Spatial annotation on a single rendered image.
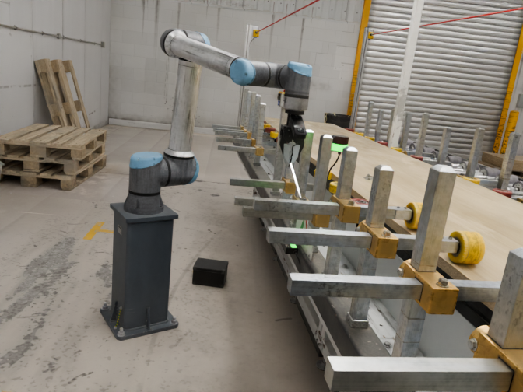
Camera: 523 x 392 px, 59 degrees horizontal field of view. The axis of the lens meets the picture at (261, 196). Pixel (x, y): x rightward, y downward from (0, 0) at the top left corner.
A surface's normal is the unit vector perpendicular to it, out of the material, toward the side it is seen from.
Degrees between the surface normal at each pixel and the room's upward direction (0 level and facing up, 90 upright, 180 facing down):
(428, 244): 90
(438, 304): 90
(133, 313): 90
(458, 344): 90
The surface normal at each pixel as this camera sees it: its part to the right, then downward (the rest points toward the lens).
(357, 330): 0.11, -0.96
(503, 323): -0.98, -0.07
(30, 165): 0.08, 0.26
